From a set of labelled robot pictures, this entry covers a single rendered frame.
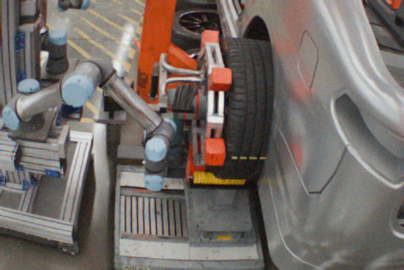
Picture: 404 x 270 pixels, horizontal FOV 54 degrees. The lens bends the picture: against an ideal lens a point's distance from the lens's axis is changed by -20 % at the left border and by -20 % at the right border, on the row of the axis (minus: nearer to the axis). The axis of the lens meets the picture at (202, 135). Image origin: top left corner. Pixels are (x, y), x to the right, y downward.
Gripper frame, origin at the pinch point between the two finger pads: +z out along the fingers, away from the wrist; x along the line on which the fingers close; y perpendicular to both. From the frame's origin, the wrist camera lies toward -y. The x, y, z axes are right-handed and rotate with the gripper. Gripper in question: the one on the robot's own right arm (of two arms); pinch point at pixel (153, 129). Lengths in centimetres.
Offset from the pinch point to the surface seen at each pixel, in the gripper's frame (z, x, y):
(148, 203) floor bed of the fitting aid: 31, -2, -82
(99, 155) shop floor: 72, 32, -83
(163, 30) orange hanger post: 60, -3, 18
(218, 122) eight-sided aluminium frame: -9.9, -24.9, 13.2
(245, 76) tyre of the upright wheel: 0.0, -34.5, 29.5
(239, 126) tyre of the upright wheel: -13.5, -32.4, 14.6
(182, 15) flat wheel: 192, -23, -33
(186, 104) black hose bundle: -3.3, -12.2, 16.2
